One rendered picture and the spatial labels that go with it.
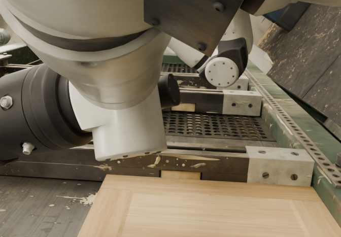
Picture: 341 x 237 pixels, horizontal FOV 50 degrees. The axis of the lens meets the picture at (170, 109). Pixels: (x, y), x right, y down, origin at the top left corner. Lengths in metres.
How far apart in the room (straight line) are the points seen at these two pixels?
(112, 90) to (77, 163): 0.56
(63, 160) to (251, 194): 0.37
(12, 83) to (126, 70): 0.23
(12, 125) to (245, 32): 0.59
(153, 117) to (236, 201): 0.40
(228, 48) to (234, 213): 0.36
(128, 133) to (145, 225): 0.32
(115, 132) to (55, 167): 0.48
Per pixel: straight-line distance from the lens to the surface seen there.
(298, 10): 4.92
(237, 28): 0.82
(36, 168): 0.79
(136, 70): 0.16
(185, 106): 1.21
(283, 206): 0.69
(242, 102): 1.22
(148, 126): 0.31
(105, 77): 0.16
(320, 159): 0.82
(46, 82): 0.34
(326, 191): 0.72
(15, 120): 0.36
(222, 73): 0.84
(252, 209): 0.66
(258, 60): 4.59
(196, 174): 0.73
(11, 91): 0.36
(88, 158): 0.74
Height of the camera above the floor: 1.29
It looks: 7 degrees down
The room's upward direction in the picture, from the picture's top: 58 degrees counter-clockwise
